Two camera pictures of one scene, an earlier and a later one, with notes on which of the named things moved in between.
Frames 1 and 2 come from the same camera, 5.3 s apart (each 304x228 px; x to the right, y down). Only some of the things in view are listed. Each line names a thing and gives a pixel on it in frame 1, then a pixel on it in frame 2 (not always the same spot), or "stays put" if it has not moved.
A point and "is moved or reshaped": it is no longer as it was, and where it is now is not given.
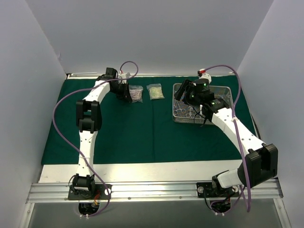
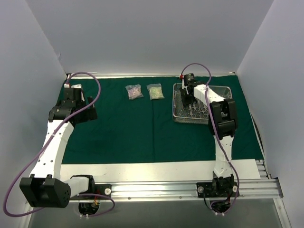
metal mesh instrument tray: x=183 y=113 stays put
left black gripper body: x=125 y=91 -> x=86 y=113
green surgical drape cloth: x=142 y=130 stays put
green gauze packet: x=155 y=91 stays put
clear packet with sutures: x=136 y=93 is moved or reshaped
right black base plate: x=207 y=190 stays put
